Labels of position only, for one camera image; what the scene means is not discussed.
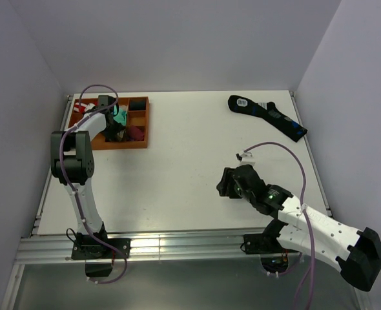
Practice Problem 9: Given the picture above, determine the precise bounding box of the purple sock roll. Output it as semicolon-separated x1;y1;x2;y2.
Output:
126;125;145;141

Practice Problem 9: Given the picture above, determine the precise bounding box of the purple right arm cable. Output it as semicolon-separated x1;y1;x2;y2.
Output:
243;141;316;310

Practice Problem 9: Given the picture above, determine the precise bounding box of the teal sock roll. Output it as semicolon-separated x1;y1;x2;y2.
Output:
113;108;127;127

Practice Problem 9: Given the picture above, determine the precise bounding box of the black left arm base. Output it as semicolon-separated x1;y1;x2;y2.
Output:
66;227;131;280

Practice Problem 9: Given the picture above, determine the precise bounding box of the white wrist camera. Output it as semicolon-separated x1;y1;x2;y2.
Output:
236;151;256;165
98;95;114;109

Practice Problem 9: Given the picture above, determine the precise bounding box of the black blue sock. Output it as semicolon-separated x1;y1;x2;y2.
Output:
227;95;307;142

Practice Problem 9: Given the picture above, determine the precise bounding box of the aluminium mounting rail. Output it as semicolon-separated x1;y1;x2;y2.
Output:
14;229;263;265

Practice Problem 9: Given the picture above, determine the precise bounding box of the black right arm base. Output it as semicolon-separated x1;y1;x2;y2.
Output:
240;233;303;278

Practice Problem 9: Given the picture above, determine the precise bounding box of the orange compartment tray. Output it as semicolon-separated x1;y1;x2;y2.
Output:
67;95;150;150

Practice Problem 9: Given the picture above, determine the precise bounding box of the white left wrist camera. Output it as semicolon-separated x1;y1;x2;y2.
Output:
98;95;114;109

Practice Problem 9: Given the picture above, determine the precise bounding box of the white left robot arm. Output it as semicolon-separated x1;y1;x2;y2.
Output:
50;108;124;258

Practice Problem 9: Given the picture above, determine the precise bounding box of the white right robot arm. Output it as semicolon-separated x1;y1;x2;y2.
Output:
216;165;381;292

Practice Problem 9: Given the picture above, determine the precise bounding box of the red white striped sock roll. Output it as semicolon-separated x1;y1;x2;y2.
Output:
73;102;96;114

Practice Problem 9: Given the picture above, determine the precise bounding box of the dark green sock roll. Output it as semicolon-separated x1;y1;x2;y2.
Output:
129;98;147;111

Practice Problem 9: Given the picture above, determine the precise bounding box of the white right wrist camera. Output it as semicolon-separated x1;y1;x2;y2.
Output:
236;151;256;165

